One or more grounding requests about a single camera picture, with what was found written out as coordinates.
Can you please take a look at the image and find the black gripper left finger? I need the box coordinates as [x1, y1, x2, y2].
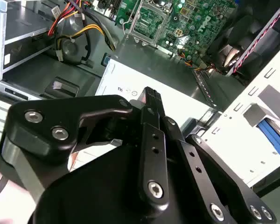
[0, 86, 170, 209]

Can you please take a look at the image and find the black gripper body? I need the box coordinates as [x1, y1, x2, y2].
[34, 144, 216, 224]

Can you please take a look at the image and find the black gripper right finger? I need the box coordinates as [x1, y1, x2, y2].
[154, 90, 277, 224]

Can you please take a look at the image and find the hard disk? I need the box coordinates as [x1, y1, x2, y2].
[257, 118, 280, 164]

